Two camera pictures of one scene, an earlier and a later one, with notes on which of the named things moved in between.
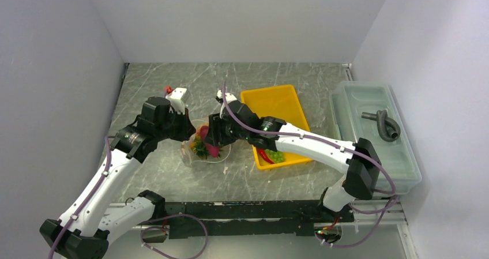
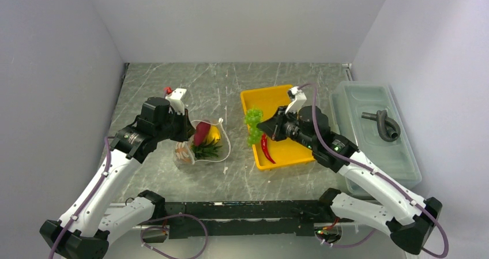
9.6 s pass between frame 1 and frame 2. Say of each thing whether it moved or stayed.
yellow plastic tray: stayed
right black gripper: moved
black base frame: stayed
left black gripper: stayed
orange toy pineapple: moved
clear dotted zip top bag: stayed
